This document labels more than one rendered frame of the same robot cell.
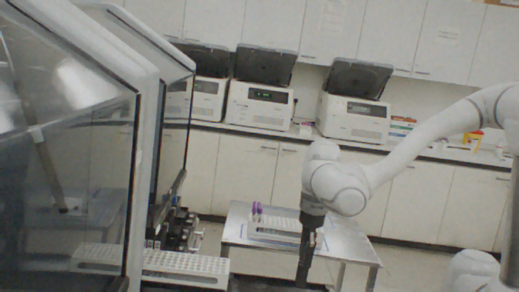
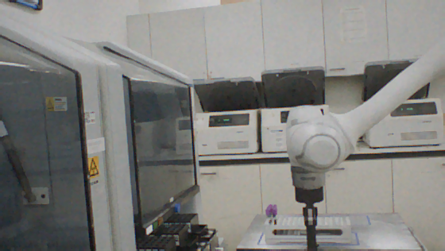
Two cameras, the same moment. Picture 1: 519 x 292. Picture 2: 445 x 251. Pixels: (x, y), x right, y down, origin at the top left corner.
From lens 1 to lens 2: 32 cm
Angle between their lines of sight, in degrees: 17
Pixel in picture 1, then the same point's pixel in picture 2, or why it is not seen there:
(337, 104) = not seen: hidden behind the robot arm
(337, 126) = (383, 133)
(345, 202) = (315, 152)
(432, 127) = (419, 65)
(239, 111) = (274, 137)
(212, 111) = (246, 143)
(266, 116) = not seen: hidden behind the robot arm
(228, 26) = (249, 58)
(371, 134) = (424, 135)
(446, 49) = not seen: outside the picture
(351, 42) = (379, 44)
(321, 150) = (298, 113)
